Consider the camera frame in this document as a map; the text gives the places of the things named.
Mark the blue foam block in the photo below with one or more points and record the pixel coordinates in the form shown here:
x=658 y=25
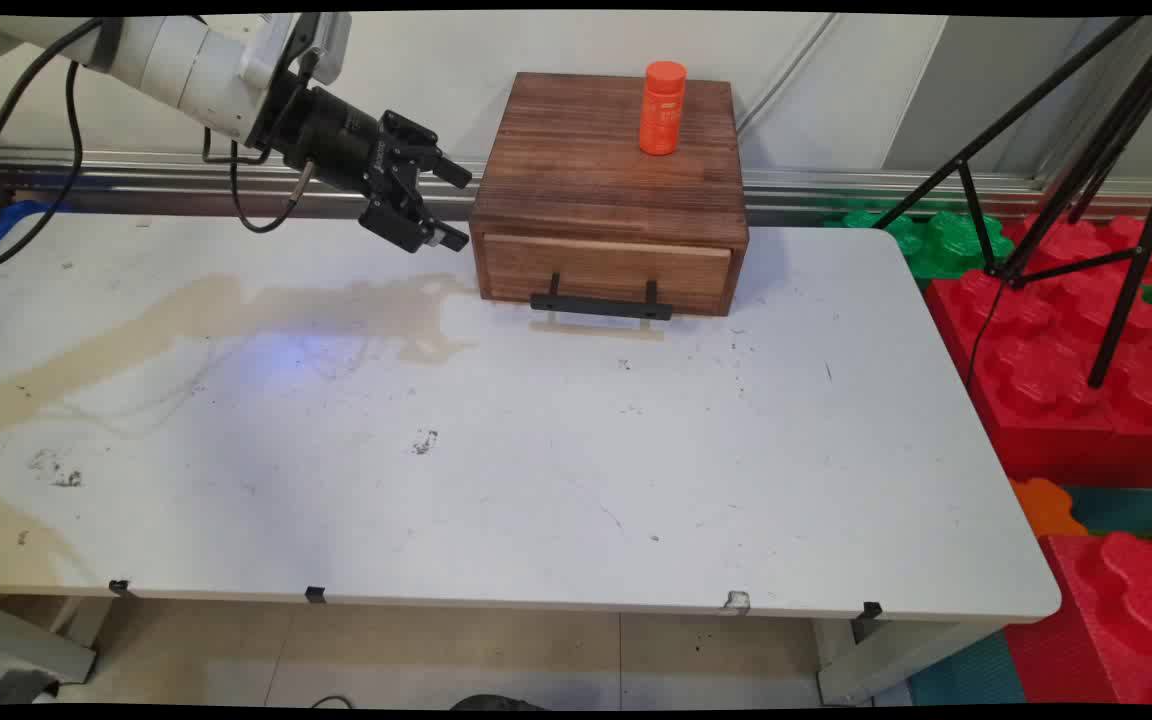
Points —
x=11 y=225

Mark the black table edge clip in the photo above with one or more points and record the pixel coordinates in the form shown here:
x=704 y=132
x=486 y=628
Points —
x=870 y=612
x=315 y=595
x=119 y=588

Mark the aluminium wall rail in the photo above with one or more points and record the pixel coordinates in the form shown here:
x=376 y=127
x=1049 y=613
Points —
x=136 y=172

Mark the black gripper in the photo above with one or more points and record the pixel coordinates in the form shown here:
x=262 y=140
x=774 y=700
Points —
x=331 y=135

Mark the large red foam block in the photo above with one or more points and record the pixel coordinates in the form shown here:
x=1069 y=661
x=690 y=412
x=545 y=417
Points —
x=1126 y=620
x=1046 y=380

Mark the black tripod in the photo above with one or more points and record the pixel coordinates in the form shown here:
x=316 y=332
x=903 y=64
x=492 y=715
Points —
x=1136 y=250

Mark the teal foam mat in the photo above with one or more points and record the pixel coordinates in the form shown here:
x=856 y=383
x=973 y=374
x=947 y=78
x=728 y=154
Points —
x=966 y=675
x=1126 y=510

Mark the orange plastic bottle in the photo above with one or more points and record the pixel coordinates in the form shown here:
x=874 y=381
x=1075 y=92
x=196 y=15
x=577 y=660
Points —
x=662 y=110

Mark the dark wooden drawer cabinet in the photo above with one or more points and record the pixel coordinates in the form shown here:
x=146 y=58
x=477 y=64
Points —
x=596 y=150

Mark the orange foam piece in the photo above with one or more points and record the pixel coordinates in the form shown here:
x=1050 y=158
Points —
x=1041 y=505

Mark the black bag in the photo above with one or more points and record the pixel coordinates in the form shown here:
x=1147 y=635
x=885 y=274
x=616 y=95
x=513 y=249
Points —
x=496 y=703

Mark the white table leg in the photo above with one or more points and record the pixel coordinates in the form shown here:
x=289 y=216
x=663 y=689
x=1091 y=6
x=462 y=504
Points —
x=886 y=660
x=26 y=645

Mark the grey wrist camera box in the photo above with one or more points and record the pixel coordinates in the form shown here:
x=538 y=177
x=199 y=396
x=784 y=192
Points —
x=332 y=45

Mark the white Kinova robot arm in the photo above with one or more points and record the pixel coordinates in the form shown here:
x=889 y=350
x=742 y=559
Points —
x=176 y=60

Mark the white tape scrap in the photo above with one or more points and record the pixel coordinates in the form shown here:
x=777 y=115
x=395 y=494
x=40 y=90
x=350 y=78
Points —
x=736 y=601

